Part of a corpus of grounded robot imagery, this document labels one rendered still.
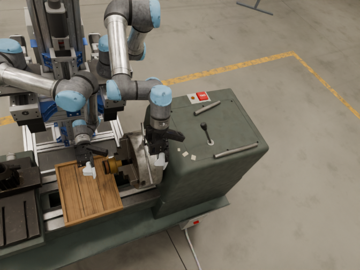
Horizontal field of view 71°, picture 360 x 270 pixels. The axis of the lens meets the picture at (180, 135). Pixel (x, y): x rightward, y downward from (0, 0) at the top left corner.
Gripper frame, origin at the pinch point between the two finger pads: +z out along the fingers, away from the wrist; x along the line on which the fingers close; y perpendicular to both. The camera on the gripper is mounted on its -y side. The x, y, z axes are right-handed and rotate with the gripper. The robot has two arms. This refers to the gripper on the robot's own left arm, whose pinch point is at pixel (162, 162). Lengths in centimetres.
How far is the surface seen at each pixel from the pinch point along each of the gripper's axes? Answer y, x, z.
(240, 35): -274, -293, 36
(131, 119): -34, -162, 85
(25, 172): 57, -38, 22
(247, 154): -51, 0, 11
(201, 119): -34.8, -26.0, 1.2
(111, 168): 18.1, -22.4, 17.9
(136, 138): 3.7, -25.0, 4.1
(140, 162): 5.5, -13.8, 10.1
